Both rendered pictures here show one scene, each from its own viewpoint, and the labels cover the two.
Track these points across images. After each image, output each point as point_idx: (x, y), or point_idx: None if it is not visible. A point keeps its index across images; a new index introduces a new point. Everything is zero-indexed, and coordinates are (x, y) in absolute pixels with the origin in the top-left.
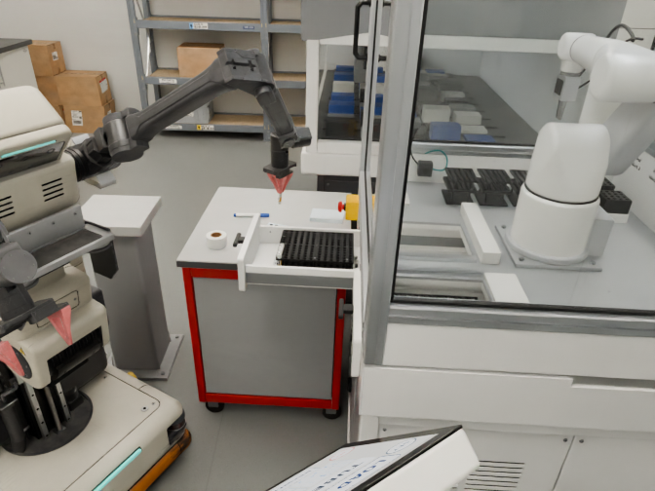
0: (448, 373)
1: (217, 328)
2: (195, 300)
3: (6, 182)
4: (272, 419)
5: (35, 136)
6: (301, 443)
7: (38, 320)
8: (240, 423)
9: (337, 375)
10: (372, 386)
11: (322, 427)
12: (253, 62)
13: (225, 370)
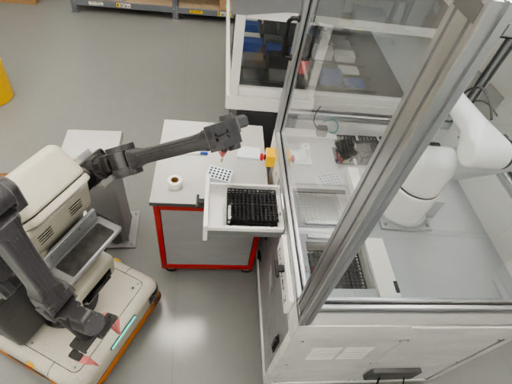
0: (347, 326)
1: (176, 235)
2: (161, 220)
3: (47, 220)
4: (209, 274)
5: (68, 194)
6: (228, 290)
7: (103, 336)
8: (189, 278)
9: (253, 255)
10: (301, 331)
11: (240, 278)
12: (229, 129)
13: (180, 254)
